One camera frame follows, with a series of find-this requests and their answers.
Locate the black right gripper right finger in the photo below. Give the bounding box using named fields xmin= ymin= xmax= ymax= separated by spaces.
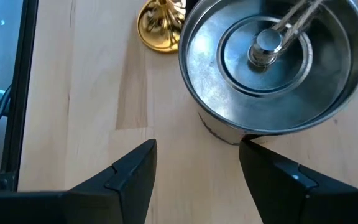
xmin=239 ymin=139 xmax=358 ymax=224

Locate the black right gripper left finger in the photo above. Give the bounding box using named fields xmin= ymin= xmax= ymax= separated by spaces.
xmin=0 ymin=139 xmax=158 ymax=224

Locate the galvanized metal tin with lid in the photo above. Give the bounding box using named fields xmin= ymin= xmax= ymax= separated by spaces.
xmin=178 ymin=0 xmax=358 ymax=146

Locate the gold candlestick holder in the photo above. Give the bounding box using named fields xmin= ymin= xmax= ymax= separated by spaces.
xmin=136 ymin=0 xmax=186 ymax=54

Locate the black aluminium table frame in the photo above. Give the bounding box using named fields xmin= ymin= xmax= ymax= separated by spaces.
xmin=0 ymin=0 xmax=40 ymax=192

